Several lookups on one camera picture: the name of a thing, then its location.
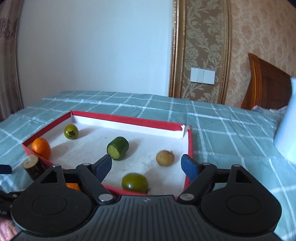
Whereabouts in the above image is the brown longan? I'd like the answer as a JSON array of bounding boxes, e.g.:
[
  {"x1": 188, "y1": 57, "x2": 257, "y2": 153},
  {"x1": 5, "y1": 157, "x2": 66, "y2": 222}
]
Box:
[{"x1": 156, "y1": 150, "x2": 175, "y2": 166}]

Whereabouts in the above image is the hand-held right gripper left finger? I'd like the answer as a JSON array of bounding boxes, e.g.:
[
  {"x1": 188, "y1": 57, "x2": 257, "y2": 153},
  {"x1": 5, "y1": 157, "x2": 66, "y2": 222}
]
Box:
[{"x1": 30, "y1": 153, "x2": 116, "y2": 205}]

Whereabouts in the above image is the round sugarcane piece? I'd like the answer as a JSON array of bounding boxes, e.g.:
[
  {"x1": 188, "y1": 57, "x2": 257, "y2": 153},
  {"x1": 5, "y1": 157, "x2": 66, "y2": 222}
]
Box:
[{"x1": 23, "y1": 154, "x2": 45, "y2": 181}]

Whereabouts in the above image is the white kettle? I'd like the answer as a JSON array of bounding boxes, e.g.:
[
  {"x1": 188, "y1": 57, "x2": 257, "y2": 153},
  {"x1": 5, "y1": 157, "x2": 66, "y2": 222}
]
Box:
[{"x1": 273, "y1": 77, "x2": 296, "y2": 163}]

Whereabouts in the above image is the green checkered bed sheet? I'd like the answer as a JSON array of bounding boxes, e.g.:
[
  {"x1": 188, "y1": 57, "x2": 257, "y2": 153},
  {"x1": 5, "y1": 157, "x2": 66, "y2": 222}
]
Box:
[{"x1": 0, "y1": 90, "x2": 296, "y2": 241}]

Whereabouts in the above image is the pink pillow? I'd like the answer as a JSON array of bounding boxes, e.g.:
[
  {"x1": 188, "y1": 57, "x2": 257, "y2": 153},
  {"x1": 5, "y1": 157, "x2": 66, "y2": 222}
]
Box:
[{"x1": 252, "y1": 105, "x2": 288, "y2": 114}]

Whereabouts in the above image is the red shallow cardboard box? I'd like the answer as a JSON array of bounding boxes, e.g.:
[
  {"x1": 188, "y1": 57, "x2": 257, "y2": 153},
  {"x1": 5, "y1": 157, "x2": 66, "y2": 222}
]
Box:
[{"x1": 22, "y1": 110, "x2": 194, "y2": 200}]

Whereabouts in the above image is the gold wall moulding frame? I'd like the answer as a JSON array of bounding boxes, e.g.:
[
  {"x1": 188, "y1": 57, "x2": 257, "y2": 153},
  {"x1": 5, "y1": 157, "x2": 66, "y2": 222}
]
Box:
[{"x1": 169, "y1": 0, "x2": 232, "y2": 105}]

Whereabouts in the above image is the orange mandarin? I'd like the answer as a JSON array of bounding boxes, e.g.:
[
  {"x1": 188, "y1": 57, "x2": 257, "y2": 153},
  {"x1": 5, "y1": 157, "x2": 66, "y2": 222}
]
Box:
[
  {"x1": 31, "y1": 138, "x2": 51, "y2": 160},
  {"x1": 65, "y1": 183, "x2": 81, "y2": 192}
]

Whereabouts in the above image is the wooden headboard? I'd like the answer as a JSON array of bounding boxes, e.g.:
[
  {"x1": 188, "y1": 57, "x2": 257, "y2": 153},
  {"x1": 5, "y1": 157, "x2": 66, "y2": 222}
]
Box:
[{"x1": 240, "y1": 53, "x2": 292, "y2": 110}]

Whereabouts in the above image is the white wall switch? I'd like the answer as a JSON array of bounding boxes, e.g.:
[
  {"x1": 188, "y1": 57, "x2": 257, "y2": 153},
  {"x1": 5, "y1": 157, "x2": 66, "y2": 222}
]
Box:
[{"x1": 190, "y1": 68, "x2": 216, "y2": 84}]

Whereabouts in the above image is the green tomato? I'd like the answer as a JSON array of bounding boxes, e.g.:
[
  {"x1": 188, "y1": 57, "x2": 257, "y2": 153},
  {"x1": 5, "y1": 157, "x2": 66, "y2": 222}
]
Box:
[
  {"x1": 64, "y1": 124, "x2": 79, "y2": 139},
  {"x1": 121, "y1": 173, "x2": 149, "y2": 192}
]

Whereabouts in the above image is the pink patterned cloth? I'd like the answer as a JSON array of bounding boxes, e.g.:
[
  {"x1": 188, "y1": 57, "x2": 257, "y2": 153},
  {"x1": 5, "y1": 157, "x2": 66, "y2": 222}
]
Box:
[{"x1": 0, "y1": 217, "x2": 18, "y2": 241}]

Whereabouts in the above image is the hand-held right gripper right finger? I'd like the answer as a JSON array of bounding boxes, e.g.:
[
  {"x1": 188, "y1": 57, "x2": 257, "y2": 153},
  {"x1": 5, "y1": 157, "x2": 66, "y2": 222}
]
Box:
[{"x1": 177, "y1": 153, "x2": 264, "y2": 201}]

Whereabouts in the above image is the green cucumber piece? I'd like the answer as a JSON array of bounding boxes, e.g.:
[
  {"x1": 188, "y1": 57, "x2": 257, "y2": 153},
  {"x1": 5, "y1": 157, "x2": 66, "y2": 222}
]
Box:
[{"x1": 107, "y1": 137, "x2": 129, "y2": 161}]

